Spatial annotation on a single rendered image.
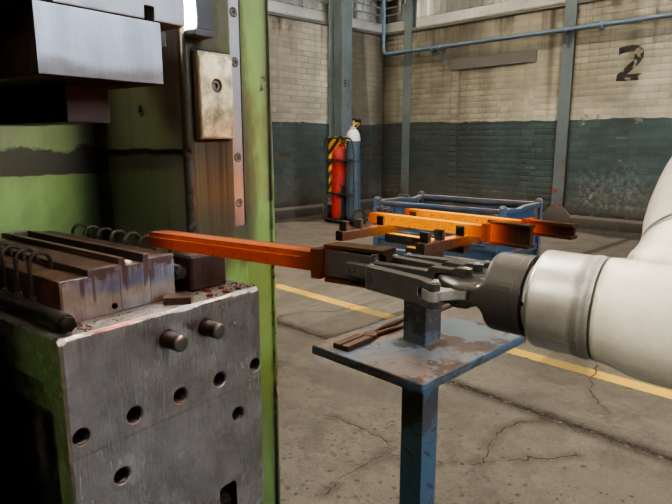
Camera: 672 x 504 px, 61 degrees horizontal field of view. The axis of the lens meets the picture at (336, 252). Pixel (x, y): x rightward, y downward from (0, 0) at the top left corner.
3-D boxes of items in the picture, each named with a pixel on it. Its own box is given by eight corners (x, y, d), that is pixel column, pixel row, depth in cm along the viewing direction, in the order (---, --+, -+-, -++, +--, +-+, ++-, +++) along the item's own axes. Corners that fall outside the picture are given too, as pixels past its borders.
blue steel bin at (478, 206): (540, 284, 483) (546, 198, 469) (500, 304, 423) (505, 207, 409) (418, 264, 558) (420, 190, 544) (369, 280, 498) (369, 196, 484)
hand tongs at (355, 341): (468, 293, 168) (468, 289, 167) (482, 295, 165) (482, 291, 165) (332, 347, 123) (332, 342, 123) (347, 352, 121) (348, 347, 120)
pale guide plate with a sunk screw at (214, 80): (235, 138, 122) (232, 55, 119) (201, 138, 115) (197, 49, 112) (228, 138, 123) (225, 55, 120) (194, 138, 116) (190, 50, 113)
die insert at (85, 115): (111, 123, 97) (108, 86, 96) (67, 122, 91) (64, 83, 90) (28, 126, 115) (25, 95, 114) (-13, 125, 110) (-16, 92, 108)
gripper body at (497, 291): (515, 348, 50) (421, 326, 56) (547, 324, 57) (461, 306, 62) (521, 264, 49) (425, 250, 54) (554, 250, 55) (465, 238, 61)
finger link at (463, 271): (472, 306, 56) (467, 310, 55) (373, 289, 62) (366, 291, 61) (475, 266, 55) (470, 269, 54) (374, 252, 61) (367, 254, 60)
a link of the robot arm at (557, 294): (609, 344, 54) (545, 331, 57) (620, 249, 52) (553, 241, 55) (581, 375, 47) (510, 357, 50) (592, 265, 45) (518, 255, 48)
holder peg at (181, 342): (189, 349, 91) (189, 333, 90) (175, 354, 89) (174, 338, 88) (173, 344, 93) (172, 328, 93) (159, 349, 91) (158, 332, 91)
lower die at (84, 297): (175, 297, 100) (173, 248, 98) (62, 325, 84) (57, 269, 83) (55, 265, 125) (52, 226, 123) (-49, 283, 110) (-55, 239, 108)
